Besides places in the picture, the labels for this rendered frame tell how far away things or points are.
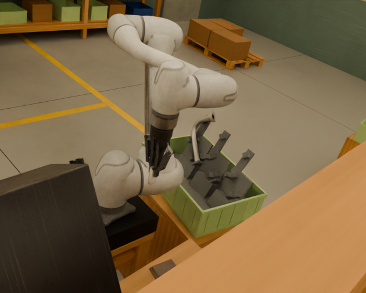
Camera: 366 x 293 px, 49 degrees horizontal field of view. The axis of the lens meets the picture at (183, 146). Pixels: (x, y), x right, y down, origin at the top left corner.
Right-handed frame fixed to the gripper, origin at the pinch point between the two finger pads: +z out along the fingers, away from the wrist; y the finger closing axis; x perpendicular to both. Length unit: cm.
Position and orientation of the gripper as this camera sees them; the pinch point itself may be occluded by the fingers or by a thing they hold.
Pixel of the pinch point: (153, 174)
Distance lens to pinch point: 140.6
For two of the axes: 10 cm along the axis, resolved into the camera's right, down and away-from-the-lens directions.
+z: -1.9, 8.4, 5.1
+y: -7.0, -4.8, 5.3
